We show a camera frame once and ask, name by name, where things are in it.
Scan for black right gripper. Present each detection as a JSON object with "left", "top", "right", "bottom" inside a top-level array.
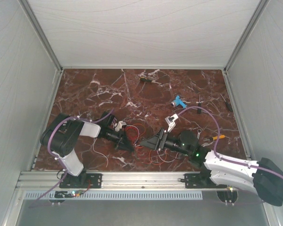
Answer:
[{"left": 140, "top": 127, "right": 190, "bottom": 156}]

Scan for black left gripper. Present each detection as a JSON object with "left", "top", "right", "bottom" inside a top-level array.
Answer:
[{"left": 106, "top": 128, "right": 135, "bottom": 153}]

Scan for thick red wire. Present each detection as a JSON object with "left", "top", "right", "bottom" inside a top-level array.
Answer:
[{"left": 125, "top": 123, "right": 146, "bottom": 142}]

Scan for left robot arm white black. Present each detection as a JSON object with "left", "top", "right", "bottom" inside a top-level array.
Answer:
[{"left": 40, "top": 112, "right": 134, "bottom": 187}]

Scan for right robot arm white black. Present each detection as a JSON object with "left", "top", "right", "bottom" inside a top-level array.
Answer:
[{"left": 141, "top": 129, "right": 283, "bottom": 207}]

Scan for silver ratchet wrench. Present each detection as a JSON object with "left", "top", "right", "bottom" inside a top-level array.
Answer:
[{"left": 197, "top": 129, "right": 202, "bottom": 139}]

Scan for yellow black screwdriver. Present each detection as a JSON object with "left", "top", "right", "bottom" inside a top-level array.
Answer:
[{"left": 140, "top": 77, "right": 162, "bottom": 85}]

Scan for black small tool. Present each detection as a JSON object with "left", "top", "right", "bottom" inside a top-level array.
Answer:
[{"left": 220, "top": 94, "right": 233, "bottom": 113}]

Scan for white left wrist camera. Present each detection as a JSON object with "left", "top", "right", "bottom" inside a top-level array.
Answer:
[{"left": 114, "top": 121, "right": 127, "bottom": 132}]

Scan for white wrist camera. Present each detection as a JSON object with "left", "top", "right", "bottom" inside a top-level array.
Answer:
[
  {"left": 165, "top": 113, "right": 178, "bottom": 132},
  {"left": 114, "top": 121, "right": 127, "bottom": 132}
]

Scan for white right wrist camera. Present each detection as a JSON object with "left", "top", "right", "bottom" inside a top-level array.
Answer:
[{"left": 165, "top": 113, "right": 178, "bottom": 132}]

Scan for black handle screwdriver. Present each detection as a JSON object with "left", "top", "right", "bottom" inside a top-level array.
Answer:
[{"left": 197, "top": 95, "right": 202, "bottom": 114}]

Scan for yellow handle pliers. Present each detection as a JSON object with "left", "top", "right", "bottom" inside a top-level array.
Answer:
[{"left": 204, "top": 135, "right": 225, "bottom": 142}]

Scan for grey slotted cable duct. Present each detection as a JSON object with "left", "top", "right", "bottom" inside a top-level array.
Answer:
[{"left": 25, "top": 191, "right": 203, "bottom": 201}]

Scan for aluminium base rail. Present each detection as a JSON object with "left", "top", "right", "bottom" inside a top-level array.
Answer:
[{"left": 17, "top": 170, "right": 234, "bottom": 190}]

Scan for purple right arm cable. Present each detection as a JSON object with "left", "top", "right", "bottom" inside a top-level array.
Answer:
[{"left": 176, "top": 107, "right": 283, "bottom": 205}]

